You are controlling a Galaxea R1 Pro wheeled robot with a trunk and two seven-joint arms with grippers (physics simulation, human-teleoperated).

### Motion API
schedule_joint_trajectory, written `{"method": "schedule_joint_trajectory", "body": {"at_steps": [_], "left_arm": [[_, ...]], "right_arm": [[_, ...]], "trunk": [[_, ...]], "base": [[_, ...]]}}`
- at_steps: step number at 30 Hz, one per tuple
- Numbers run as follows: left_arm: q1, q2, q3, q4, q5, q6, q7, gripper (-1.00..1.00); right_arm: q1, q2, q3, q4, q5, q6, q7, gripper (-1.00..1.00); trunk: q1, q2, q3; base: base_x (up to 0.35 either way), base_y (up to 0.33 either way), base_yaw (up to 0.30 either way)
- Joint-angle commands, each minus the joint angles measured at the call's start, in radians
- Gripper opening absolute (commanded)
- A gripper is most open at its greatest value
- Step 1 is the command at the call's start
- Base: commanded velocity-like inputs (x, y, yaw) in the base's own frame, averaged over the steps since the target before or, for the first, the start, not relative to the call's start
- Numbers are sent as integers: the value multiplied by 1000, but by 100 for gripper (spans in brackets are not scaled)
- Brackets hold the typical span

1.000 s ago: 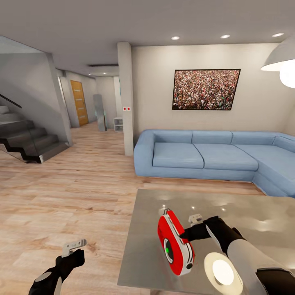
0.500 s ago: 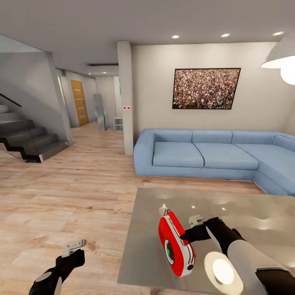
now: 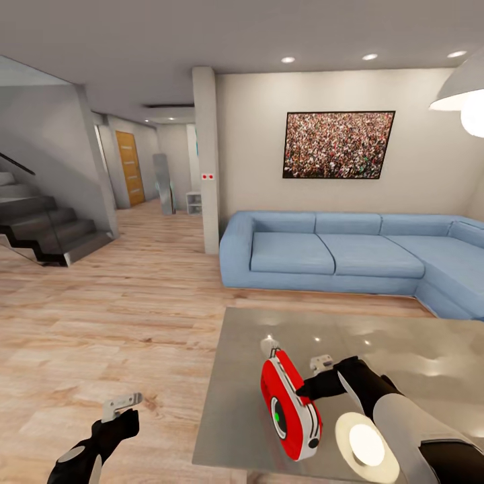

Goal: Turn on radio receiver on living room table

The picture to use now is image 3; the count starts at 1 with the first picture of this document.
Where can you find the radio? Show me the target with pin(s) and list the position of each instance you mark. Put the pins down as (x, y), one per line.
(296, 419)

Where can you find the door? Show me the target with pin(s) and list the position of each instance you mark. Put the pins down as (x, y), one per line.
(130, 165)

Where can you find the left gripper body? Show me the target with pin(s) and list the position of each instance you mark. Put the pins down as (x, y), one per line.
(123, 427)

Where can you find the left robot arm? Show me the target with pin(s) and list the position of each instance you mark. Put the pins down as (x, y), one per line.
(83, 463)

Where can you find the stairs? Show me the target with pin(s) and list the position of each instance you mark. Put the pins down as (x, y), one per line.
(31, 224)

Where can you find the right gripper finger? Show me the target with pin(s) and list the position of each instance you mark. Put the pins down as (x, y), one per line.
(302, 391)

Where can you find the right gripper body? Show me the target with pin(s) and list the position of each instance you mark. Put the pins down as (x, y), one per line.
(318, 387)

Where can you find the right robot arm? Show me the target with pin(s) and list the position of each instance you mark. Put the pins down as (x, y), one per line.
(428, 451)

